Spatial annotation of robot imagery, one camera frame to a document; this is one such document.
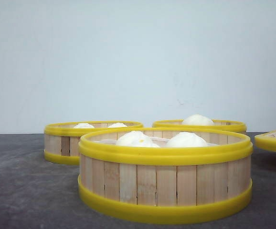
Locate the white bun rear basket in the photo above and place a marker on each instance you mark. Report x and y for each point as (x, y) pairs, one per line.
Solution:
(197, 119)

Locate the right bun left basket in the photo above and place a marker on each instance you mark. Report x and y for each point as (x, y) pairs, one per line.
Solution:
(117, 125)

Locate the left bun front basket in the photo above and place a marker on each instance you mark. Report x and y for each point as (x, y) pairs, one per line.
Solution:
(135, 139)

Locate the bamboo steamer basket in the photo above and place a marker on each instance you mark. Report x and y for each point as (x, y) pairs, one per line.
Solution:
(224, 125)
(166, 185)
(61, 140)

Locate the right bun front basket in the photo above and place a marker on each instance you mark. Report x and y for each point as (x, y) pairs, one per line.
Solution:
(186, 139)

